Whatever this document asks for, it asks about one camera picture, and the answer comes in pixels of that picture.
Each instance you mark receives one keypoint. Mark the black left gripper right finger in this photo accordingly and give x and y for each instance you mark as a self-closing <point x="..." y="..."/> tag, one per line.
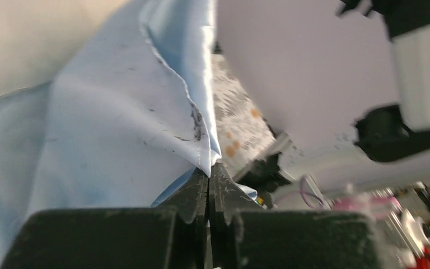
<point x="245" y="235"/>

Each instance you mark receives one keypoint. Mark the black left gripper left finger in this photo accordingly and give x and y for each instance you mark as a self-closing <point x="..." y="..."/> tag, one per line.
<point x="171" y="235"/>

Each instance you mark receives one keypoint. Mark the light blue pillowcase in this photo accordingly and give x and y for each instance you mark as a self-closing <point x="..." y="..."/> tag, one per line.
<point x="122" y="123"/>

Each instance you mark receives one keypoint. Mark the cream white pillow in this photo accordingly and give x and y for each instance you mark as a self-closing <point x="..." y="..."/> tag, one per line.
<point x="37" y="38"/>

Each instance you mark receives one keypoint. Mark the floral patterned table mat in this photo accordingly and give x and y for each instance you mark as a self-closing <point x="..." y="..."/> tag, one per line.
<point x="242" y="132"/>

